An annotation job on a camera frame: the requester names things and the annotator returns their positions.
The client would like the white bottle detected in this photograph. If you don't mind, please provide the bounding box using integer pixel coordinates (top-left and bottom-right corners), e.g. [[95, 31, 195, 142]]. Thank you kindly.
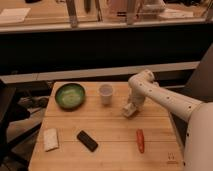
[[122, 103, 137, 117]]

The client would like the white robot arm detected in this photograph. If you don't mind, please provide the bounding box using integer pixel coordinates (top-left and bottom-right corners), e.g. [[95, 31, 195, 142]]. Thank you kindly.
[[128, 70, 213, 171]]

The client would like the red chili pepper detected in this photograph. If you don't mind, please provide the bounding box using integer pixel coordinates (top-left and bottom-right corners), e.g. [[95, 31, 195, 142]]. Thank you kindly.
[[136, 129, 145, 153]]

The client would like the white paper cup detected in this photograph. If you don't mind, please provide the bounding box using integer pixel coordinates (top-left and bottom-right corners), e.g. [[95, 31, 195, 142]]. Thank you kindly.
[[99, 84, 113, 105]]

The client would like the wooden table board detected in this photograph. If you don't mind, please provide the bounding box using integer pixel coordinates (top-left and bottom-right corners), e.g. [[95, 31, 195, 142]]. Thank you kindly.
[[29, 82, 183, 171]]

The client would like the black rectangular block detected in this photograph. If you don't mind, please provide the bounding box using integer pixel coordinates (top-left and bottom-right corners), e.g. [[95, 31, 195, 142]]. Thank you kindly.
[[77, 131, 98, 152]]

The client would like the green ceramic bowl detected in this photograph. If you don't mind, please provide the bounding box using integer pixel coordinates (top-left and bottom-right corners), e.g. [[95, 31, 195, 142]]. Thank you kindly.
[[55, 83, 86, 110]]

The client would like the white folded cloth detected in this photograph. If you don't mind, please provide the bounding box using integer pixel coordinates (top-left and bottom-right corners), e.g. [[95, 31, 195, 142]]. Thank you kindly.
[[43, 128, 59, 152]]

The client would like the white paper sheet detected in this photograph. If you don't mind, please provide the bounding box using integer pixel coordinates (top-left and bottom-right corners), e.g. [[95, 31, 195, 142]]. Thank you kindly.
[[0, 8, 30, 24]]

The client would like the grey metal post right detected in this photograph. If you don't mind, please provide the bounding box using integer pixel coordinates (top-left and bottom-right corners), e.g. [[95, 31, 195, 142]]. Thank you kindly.
[[126, 0, 136, 25]]

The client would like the grey metal post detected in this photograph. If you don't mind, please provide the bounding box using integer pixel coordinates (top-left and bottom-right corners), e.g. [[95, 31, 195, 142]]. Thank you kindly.
[[126, 0, 136, 25], [66, 0, 78, 28]]

